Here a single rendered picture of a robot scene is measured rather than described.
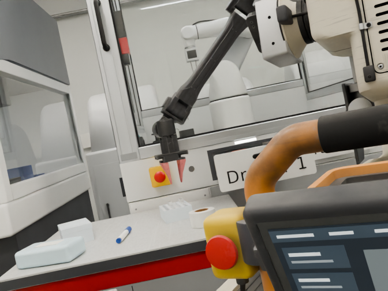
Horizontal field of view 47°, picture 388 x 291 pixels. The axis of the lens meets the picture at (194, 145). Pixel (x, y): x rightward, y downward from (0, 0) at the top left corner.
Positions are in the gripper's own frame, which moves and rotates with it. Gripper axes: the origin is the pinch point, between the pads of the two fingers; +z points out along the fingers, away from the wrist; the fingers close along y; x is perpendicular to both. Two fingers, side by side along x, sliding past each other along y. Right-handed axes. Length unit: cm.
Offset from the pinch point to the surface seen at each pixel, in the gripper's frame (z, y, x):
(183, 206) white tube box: 6.9, 0.8, 11.5
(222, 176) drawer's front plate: 0.1, -11.5, 14.8
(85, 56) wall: -111, 22, -349
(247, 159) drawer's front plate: -3.6, -19.6, 16.2
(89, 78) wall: -87, 22, -349
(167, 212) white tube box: 7.3, 5.9, 11.5
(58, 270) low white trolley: 11, 36, 33
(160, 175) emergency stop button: -1.2, 3.1, -14.6
